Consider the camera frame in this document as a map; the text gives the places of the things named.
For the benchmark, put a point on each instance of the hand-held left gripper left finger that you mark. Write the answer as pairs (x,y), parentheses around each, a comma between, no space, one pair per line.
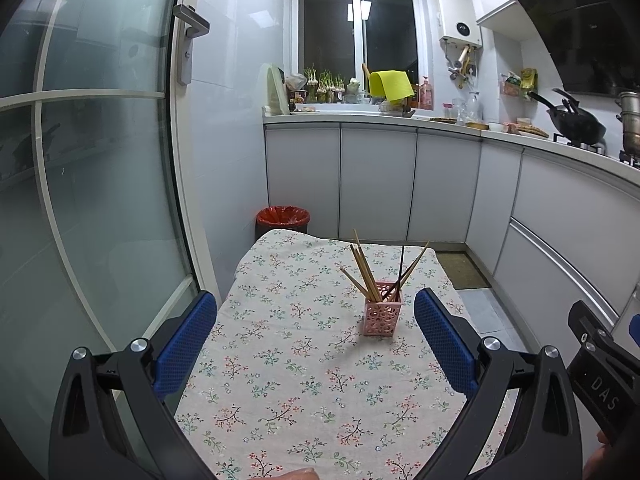
(185,345)

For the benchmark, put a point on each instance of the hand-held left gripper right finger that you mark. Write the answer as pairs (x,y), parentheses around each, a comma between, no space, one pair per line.
(445,345)

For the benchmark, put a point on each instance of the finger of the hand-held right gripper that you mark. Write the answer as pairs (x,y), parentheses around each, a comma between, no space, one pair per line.
(585,322)
(636,329)

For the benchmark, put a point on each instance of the pink perforated utensil holder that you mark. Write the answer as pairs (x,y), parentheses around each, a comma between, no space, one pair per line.
(382,317)

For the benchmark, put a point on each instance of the black chopstick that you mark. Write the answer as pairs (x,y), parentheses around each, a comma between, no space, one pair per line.
(392,290)
(401,265)

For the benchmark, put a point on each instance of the person's right hand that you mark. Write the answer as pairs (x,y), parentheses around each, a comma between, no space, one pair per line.
(599,467)

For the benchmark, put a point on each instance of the brown door mat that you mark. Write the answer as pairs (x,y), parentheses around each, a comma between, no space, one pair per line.
(462,270)

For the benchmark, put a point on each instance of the floral tablecloth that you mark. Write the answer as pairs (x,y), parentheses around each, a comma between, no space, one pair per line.
(300,385)

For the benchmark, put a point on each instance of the red trash bin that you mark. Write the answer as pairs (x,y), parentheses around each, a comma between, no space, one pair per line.
(282,220)

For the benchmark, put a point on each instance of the frosted glass door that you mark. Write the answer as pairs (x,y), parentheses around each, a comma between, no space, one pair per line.
(100,185)

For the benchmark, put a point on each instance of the white kitchen cabinets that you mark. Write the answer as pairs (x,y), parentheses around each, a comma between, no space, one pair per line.
(375,175)

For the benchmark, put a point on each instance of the black wok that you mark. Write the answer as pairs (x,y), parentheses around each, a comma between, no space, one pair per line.
(575,125)

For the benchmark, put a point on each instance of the steel steamer pot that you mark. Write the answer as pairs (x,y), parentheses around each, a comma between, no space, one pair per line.
(630,125)

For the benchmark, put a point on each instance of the clear glass jar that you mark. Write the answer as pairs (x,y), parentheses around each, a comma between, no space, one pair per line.
(475,110)

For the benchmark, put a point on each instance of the green food packet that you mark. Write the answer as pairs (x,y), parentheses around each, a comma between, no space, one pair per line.
(529,82)

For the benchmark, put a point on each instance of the pink bottle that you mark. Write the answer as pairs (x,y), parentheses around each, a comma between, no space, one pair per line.
(426,95)

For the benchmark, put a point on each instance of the yellow cloth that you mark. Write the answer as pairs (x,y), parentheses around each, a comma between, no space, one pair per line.
(392,85)

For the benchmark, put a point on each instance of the pale round cutting board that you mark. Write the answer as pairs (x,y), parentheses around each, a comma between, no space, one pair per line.
(277,90)

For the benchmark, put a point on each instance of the row of sprouting garlic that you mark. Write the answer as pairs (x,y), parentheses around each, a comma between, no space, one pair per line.
(325,87)

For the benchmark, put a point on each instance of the black range hood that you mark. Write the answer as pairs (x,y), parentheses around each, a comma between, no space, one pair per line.
(590,25)

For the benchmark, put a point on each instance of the white water heater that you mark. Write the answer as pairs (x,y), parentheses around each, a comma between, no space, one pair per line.
(457,15)

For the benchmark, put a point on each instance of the kitchen window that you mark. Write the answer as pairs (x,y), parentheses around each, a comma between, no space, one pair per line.
(325,25)

